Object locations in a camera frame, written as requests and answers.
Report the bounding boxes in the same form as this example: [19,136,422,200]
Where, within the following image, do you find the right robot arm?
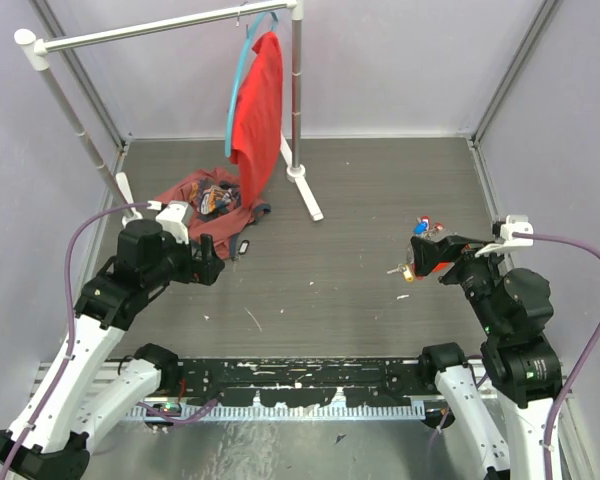
[411,223,563,479]

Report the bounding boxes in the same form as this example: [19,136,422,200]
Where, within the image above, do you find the black key tag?
[233,240,250,261]

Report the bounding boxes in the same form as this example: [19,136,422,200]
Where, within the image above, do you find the small electronics board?
[148,402,182,418]

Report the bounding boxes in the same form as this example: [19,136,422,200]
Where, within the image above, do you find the grey cable duct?
[124,399,426,424]

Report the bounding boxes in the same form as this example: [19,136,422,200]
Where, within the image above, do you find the blue clothes hanger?
[224,13,266,158]

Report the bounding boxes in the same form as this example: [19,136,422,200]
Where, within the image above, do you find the blue and red keys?
[413,216,445,238]

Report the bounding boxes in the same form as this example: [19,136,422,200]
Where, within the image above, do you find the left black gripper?
[144,228,225,291]

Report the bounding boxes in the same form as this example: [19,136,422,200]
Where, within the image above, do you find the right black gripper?
[410,231,514,334]

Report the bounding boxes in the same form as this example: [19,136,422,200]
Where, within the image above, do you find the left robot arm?
[0,219,224,479]

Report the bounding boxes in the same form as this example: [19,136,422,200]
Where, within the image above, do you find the red handled keyring with keys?
[386,262,451,283]

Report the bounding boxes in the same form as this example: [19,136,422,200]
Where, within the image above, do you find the purple cable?
[0,202,154,480]
[512,232,600,454]

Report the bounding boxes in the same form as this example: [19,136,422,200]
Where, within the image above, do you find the white clothes rack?
[13,0,325,229]

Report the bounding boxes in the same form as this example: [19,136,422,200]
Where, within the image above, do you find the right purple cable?
[512,232,600,454]

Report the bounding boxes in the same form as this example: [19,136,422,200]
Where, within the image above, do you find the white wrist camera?
[475,215,534,258]
[148,200,193,245]

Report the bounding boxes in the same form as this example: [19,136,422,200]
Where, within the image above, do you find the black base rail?
[182,357,439,408]

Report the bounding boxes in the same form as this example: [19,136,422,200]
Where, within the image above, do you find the bright red shirt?
[229,32,284,207]

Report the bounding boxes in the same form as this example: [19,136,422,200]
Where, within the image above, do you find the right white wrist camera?
[475,215,534,258]

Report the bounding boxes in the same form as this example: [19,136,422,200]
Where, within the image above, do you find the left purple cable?
[0,202,154,480]

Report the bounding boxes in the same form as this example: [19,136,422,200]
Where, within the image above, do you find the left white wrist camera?
[148,200,193,245]

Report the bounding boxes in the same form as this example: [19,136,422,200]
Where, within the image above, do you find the dark red printed shirt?
[155,167,271,260]

